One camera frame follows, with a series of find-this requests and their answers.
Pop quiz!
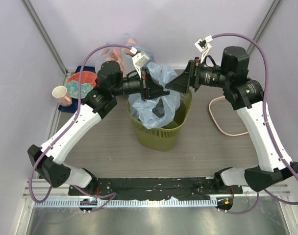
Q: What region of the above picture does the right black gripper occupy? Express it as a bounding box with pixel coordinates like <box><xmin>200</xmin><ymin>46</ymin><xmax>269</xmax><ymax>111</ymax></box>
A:
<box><xmin>166</xmin><ymin>57</ymin><xmax>232</xmax><ymax>94</ymax></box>

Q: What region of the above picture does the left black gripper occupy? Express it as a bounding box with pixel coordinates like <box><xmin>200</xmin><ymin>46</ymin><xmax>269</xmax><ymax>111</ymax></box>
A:
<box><xmin>112</xmin><ymin>67</ymin><xmax>170</xmax><ymax>102</ymax></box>

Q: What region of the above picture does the blue plastic bag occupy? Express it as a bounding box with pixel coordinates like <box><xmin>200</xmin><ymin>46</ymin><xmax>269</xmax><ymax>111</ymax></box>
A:
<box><xmin>128</xmin><ymin>62</ymin><xmax>180</xmax><ymax>129</ymax></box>

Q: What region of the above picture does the pink bin rim ring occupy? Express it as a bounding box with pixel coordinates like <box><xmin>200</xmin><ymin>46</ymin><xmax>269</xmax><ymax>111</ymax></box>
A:
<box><xmin>208</xmin><ymin>94</ymin><xmax>249</xmax><ymax>137</ymax></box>

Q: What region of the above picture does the green trash bin pink rim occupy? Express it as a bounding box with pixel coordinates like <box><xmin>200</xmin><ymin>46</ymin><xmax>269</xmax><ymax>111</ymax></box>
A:
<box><xmin>126</xmin><ymin>91</ymin><xmax>193</xmax><ymax>152</ymax></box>

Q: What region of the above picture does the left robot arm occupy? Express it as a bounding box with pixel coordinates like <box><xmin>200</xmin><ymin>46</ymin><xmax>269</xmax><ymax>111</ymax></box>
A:
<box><xmin>27</xmin><ymin>61</ymin><xmax>169</xmax><ymax>195</ymax></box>

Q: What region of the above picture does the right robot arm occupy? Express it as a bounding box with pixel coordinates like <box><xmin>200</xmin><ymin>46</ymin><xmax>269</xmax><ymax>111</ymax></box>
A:
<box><xmin>166</xmin><ymin>46</ymin><xmax>298</xmax><ymax>193</ymax></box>

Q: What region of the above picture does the bag filled with pink trash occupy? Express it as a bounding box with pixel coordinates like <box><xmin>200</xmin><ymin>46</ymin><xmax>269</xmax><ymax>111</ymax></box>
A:
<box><xmin>95</xmin><ymin>34</ymin><xmax>154</xmax><ymax>75</ymax></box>

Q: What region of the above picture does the red floral plate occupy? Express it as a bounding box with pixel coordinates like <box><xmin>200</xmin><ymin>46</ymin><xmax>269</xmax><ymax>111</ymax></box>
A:
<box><xmin>66</xmin><ymin>71</ymin><xmax>97</xmax><ymax>99</ymax></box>

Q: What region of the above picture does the dark blue mat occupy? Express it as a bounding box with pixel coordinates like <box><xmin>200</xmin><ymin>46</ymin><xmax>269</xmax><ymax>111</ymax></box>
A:
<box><xmin>58</xmin><ymin>66</ymin><xmax>96</xmax><ymax>113</ymax></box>

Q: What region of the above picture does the pink paper cup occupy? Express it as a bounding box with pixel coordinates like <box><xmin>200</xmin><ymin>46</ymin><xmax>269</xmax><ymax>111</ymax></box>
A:
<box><xmin>52</xmin><ymin>86</ymin><xmax>73</xmax><ymax>107</ymax></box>

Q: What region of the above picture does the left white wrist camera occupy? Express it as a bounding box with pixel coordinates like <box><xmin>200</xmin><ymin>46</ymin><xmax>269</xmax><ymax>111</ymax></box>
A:
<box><xmin>130</xmin><ymin>47</ymin><xmax>149</xmax><ymax>77</ymax></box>

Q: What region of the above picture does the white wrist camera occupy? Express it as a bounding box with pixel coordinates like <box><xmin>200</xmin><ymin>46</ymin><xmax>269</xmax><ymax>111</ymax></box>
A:
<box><xmin>130</xmin><ymin>47</ymin><xmax>149</xmax><ymax>77</ymax></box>
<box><xmin>194</xmin><ymin>35</ymin><xmax>213</xmax><ymax>63</ymax></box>

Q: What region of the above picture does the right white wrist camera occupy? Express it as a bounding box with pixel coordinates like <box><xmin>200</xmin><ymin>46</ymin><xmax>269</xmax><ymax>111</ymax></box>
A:
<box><xmin>194</xmin><ymin>35</ymin><xmax>213</xmax><ymax>63</ymax></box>

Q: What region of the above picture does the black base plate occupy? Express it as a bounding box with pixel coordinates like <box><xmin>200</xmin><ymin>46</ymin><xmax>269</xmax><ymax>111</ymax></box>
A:
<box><xmin>68</xmin><ymin>176</ymin><xmax>244</xmax><ymax>201</ymax></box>

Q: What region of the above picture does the white slotted cable duct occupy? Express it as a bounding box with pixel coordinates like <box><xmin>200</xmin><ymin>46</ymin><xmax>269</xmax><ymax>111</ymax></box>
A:
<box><xmin>34</xmin><ymin>197</ymin><xmax>217</xmax><ymax>208</ymax></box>

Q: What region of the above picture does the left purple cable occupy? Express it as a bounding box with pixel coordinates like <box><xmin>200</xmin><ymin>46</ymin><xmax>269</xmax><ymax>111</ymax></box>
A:
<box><xmin>29</xmin><ymin>44</ymin><xmax>139</xmax><ymax>212</ymax></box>

